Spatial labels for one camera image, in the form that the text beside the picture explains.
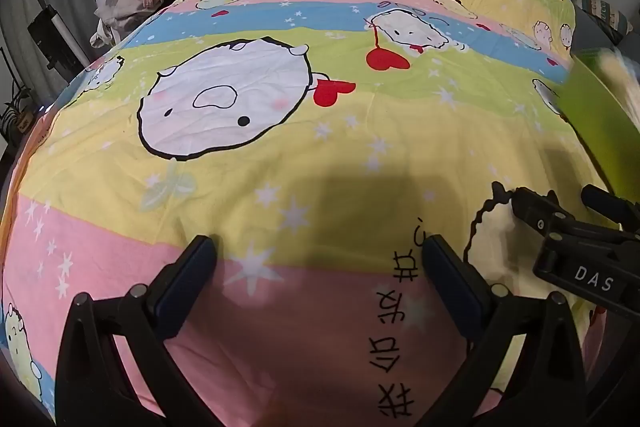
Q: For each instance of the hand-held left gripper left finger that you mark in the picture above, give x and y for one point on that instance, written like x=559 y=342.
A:
x=187 y=277

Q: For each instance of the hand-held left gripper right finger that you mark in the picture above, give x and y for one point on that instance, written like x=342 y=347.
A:
x=450 y=277

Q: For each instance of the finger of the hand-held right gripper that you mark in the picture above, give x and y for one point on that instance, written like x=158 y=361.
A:
x=532 y=209
x=612 y=206

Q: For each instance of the green cardboard box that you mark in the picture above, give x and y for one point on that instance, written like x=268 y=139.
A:
x=595 y=117

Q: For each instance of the cream plush toy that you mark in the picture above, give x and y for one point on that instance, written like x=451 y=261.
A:
x=620 y=77

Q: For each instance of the cartoon printed striped blanket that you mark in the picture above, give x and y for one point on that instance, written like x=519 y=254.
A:
x=310 y=157

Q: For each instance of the teal patterned pillow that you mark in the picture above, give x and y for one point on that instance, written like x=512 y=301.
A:
x=605 y=14

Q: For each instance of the grey white garment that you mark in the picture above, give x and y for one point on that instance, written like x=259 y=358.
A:
x=117 y=14

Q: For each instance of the black light on stand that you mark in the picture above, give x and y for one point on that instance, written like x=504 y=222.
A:
x=50 y=32

